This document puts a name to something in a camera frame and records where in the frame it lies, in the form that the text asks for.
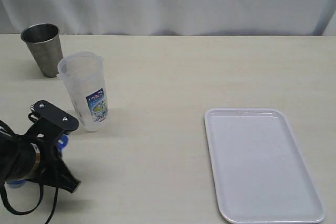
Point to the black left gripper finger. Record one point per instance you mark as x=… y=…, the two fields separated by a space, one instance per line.
x=64 y=179

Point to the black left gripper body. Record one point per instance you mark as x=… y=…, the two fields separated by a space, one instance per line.
x=48 y=154

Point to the blue container lid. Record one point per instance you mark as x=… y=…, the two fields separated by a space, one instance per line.
x=61 y=144

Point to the steel cup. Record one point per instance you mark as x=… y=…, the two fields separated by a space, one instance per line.
x=44 y=44

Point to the clear plastic tall container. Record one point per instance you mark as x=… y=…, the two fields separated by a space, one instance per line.
x=83 y=77

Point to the white plastic tray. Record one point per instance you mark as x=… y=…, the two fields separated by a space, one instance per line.
x=259 y=173

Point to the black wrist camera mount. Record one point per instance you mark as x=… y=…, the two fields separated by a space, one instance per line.
x=50 y=121

